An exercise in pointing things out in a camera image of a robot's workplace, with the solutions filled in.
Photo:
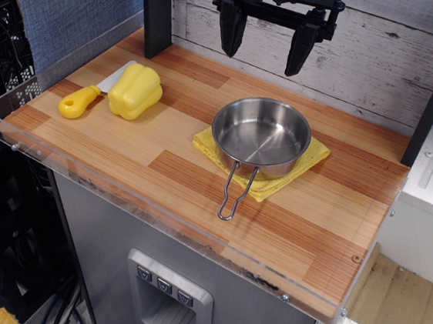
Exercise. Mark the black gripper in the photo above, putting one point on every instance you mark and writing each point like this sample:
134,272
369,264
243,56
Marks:
311,21

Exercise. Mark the yellow handled toy knife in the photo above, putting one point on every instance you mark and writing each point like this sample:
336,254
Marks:
74,105

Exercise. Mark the stainless steel sauce pan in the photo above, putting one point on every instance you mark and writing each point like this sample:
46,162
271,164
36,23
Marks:
258,138

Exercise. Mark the clear acrylic table guard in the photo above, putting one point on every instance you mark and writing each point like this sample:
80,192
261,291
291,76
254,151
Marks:
308,241

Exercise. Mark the grey toy fridge cabinet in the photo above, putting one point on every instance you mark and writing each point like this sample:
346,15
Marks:
103,234

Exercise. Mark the yellow toy butter block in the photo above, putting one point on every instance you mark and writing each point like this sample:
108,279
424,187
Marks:
136,91

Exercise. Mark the yellow folded cloth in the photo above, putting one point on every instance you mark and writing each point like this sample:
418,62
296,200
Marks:
262,188

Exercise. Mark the black vertical post left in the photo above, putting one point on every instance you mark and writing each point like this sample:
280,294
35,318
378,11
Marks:
157,26

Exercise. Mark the silver ice dispenser panel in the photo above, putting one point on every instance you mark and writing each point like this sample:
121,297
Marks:
163,296

